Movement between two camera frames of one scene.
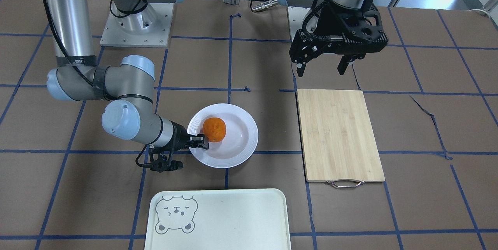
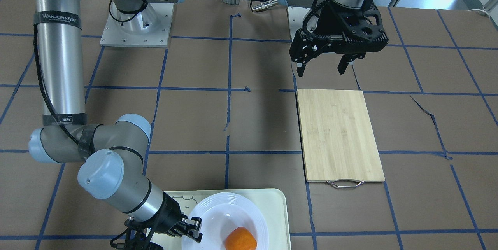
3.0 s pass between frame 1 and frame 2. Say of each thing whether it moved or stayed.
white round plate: moved
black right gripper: moved
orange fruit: moved
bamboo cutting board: stayed
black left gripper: stayed
